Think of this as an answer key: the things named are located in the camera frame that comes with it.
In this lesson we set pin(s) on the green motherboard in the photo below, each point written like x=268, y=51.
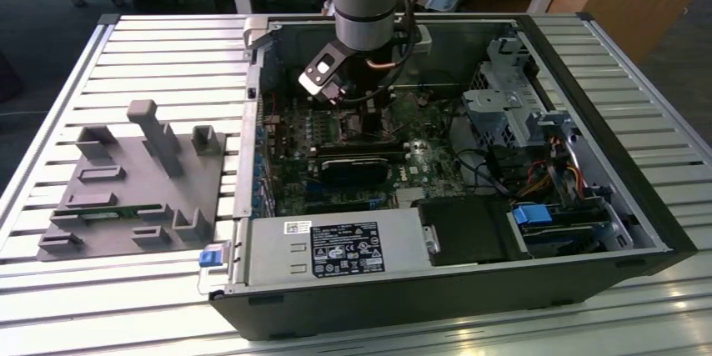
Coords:
x=428, y=164

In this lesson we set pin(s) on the silver metal drive cage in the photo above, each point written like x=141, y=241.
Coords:
x=500, y=122

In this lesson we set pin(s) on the small silver heatsink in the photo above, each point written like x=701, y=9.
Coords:
x=409, y=197

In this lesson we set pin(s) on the black plastic shroud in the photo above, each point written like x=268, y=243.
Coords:
x=467, y=227

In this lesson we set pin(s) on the blue disk carrier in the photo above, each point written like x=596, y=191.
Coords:
x=531, y=215

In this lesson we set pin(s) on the grey power supply unit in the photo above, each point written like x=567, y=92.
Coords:
x=267, y=256

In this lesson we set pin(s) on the grey parts rack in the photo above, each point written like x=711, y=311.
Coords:
x=139, y=189

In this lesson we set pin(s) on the blue case latch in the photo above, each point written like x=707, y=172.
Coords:
x=213, y=255

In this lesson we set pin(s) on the green RAM stick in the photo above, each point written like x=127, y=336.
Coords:
x=128, y=211

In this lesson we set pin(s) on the open black PC case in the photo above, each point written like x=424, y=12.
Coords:
x=389, y=310

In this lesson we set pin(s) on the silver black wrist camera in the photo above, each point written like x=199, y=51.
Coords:
x=325, y=68

